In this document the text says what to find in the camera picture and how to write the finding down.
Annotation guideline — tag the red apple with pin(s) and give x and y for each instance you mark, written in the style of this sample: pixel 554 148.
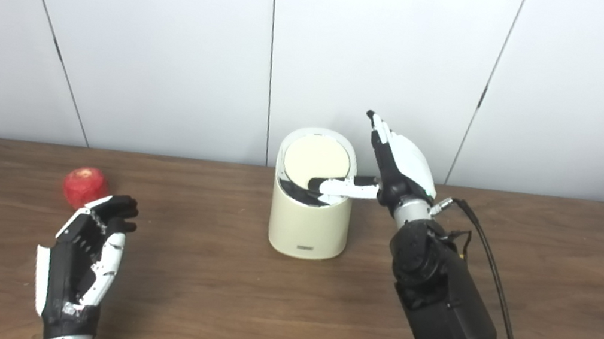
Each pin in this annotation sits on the red apple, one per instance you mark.
pixel 84 186

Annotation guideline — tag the black and white right hand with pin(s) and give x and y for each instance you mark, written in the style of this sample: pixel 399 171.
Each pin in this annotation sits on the black and white right hand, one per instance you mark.
pixel 409 162

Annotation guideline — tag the cream round bin lid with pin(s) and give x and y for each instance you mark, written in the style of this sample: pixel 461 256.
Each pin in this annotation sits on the cream round bin lid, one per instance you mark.
pixel 312 159

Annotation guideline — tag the black and white left hand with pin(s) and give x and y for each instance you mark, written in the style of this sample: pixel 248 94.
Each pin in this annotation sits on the black and white left hand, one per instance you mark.
pixel 62 274

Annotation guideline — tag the cream-colored bin body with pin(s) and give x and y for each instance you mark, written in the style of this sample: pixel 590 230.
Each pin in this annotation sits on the cream-colored bin body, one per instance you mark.
pixel 305 231

